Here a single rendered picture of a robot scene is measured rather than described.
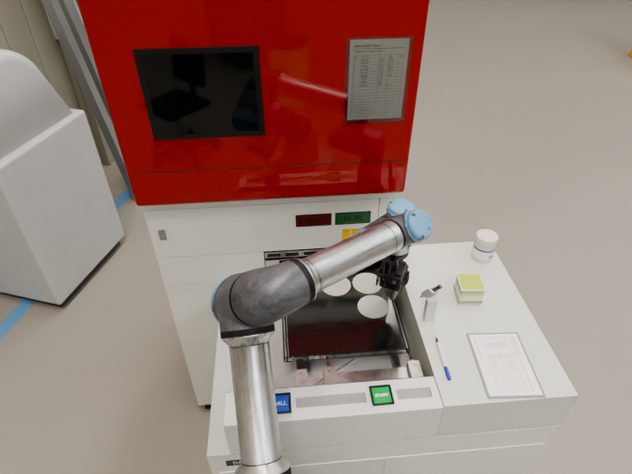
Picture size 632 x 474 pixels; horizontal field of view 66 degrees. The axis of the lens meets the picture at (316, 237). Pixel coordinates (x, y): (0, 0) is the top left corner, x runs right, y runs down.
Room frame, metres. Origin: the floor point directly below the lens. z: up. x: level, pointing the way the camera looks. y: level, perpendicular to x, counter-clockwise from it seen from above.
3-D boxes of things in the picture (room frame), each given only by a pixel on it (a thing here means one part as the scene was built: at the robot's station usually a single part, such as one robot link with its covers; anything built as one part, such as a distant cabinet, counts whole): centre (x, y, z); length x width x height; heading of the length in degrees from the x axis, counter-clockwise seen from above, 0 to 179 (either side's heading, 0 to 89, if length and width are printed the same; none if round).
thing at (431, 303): (0.97, -0.33, 1.03); 0.06 x 0.04 x 0.13; 5
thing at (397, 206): (1.03, -0.22, 1.27); 0.09 x 0.08 x 0.11; 132
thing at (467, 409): (0.99, -0.47, 0.89); 0.62 x 0.35 x 0.14; 5
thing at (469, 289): (1.05, -0.47, 1.00); 0.07 x 0.07 x 0.07; 0
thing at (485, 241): (1.23, -0.56, 1.01); 0.07 x 0.07 x 0.10
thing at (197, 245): (1.27, 0.14, 1.02); 0.81 x 0.03 x 0.40; 95
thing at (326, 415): (0.69, -0.04, 0.89); 0.55 x 0.09 x 0.14; 95
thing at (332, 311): (1.06, -0.08, 0.90); 0.34 x 0.34 x 0.01; 5
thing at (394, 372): (0.80, -0.12, 0.87); 0.36 x 0.08 x 0.03; 95
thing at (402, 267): (1.03, -0.22, 1.11); 0.09 x 0.08 x 0.12; 155
